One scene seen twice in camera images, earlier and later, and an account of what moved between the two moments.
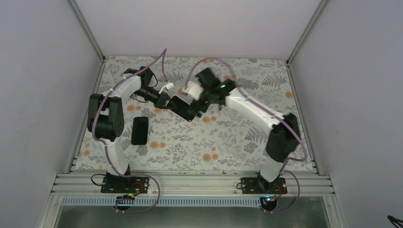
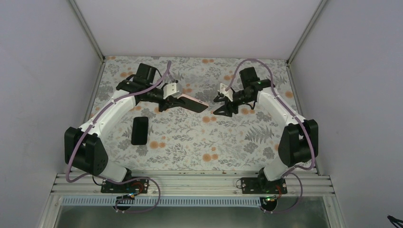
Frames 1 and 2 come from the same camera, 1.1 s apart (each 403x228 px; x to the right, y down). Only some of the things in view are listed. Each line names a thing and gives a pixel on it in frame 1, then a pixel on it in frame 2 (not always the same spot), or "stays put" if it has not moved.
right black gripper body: (204, 107) -> (247, 99)
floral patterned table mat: (196, 114) stays put
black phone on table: (139, 130) stays put
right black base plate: (260, 185) stays put
